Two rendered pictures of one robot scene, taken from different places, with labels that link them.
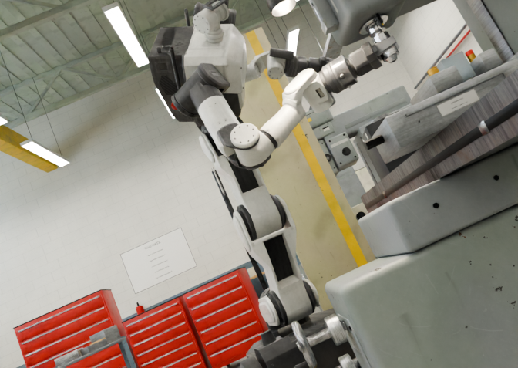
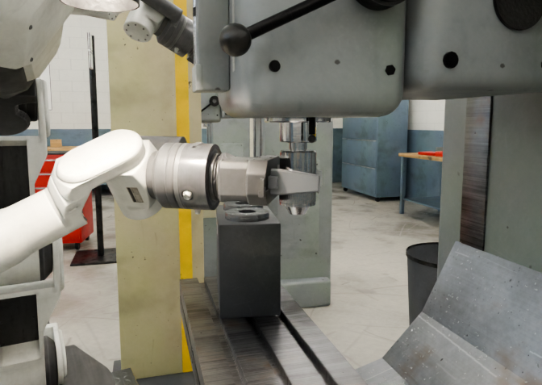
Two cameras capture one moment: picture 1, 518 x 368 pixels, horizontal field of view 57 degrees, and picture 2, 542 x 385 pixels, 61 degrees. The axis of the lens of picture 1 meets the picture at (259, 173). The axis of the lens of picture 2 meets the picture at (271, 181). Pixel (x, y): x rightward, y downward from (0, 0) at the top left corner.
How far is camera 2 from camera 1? 0.90 m
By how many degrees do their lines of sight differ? 21
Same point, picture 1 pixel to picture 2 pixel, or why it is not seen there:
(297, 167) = (160, 117)
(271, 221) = (21, 274)
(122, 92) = not seen: outside the picture
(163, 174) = not seen: outside the picture
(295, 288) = (28, 367)
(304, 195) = not seen: hidden behind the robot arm
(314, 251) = (137, 224)
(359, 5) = (280, 98)
